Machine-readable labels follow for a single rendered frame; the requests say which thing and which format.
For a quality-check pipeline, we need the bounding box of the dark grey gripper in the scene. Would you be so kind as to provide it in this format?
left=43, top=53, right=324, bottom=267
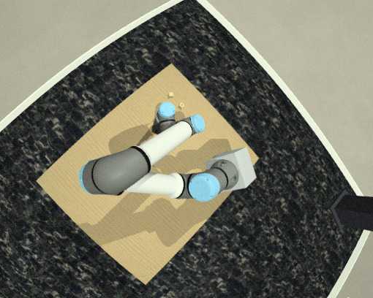
left=151, top=116, right=161, bottom=134

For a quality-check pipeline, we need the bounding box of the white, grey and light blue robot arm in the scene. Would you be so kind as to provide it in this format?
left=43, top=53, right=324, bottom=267
left=79, top=102, right=239, bottom=202

